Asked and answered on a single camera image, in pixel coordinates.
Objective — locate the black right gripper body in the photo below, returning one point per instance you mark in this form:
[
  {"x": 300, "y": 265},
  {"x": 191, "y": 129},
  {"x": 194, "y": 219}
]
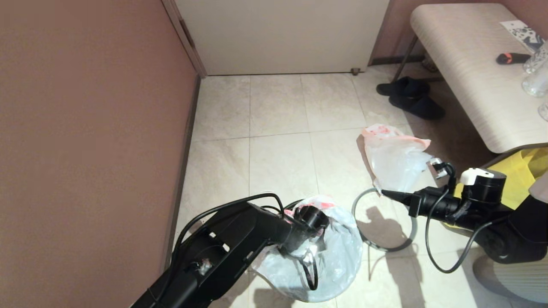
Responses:
[{"x": 479, "y": 201}]

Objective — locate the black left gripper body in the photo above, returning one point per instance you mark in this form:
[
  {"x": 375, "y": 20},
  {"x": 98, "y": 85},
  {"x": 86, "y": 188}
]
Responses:
[{"x": 306, "y": 231}]

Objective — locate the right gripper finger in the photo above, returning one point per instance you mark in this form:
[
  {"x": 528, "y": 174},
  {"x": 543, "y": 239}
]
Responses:
[{"x": 398, "y": 196}]

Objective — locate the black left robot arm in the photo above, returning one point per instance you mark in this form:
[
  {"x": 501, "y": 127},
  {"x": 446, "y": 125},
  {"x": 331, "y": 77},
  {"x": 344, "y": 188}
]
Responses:
[{"x": 222, "y": 252}]

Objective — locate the yellow fabric bag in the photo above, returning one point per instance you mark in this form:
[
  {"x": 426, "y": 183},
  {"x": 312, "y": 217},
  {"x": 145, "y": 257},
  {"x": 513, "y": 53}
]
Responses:
[{"x": 520, "y": 179}]

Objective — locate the beige ribbed round stool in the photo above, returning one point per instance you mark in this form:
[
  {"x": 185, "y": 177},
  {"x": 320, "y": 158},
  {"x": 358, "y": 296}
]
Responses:
[{"x": 518, "y": 282}]

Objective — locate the dark blue slipper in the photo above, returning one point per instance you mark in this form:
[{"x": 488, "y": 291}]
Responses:
[
  {"x": 417, "y": 108},
  {"x": 406, "y": 87}
]

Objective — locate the light striped shoe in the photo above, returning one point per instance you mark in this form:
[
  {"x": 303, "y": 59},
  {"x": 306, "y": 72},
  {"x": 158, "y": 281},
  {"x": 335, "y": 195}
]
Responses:
[{"x": 429, "y": 65}]

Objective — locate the beige wood-grain table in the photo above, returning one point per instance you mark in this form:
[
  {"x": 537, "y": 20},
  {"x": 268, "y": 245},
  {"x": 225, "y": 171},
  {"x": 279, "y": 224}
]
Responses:
[{"x": 471, "y": 64}]

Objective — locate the black-and-white printed paper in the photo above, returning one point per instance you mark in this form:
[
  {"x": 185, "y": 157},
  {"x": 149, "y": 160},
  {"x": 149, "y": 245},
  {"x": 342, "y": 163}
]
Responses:
[{"x": 523, "y": 36}]

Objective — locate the white door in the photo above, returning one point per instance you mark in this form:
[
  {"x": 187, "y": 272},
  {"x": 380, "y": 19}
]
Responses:
[{"x": 278, "y": 34}]

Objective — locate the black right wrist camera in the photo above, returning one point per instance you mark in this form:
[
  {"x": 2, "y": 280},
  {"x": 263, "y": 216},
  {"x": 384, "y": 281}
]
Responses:
[{"x": 440, "y": 167}]

